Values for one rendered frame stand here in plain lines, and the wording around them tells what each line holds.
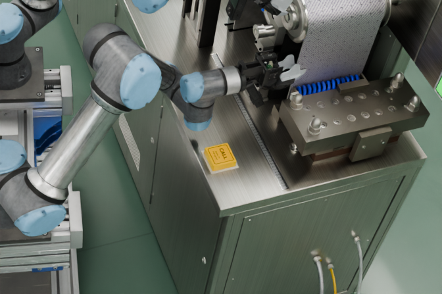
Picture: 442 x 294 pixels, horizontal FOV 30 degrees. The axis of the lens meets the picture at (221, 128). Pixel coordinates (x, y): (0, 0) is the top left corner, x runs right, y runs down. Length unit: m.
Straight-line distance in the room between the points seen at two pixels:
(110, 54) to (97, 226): 1.42
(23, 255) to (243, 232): 0.62
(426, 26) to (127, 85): 0.87
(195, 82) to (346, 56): 0.47
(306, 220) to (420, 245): 1.06
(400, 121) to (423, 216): 1.20
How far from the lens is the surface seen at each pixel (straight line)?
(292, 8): 2.20
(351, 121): 2.32
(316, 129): 2.24
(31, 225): 2.03
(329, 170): 2.36
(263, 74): 2.22
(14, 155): 2.10
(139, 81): 1.87
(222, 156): 2.29
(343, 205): 2.49
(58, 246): 2.35
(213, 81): 2.17
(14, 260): 2.40
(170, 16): 2.69
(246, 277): 2.63
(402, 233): 3.45
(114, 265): 3.14
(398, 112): 2.39
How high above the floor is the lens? 2.70
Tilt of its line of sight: 49 degrees down
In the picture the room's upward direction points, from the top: 12 degrees clockwise
